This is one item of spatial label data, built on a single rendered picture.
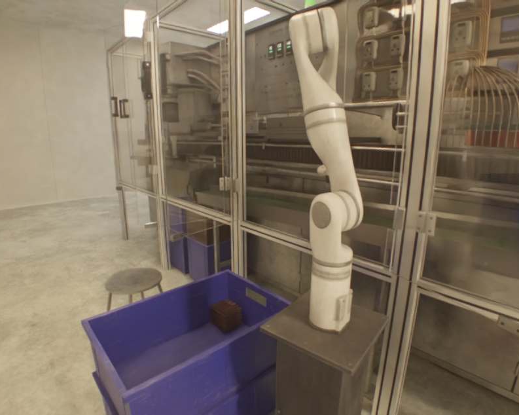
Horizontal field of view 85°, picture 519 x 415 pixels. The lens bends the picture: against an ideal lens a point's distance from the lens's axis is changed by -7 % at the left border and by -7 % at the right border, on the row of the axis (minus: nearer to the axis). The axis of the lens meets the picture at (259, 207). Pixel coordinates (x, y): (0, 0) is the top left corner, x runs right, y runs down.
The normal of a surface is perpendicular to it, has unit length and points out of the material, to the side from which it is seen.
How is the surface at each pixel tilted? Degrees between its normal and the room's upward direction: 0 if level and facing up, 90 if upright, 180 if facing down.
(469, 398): 0
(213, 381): 90
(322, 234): 92
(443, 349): 90
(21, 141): 90
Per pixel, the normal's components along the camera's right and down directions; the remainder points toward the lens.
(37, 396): 0.00, -0.97
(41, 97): 0.67, 0.18
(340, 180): -0.74, 0.43
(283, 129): -0.74, 0.15
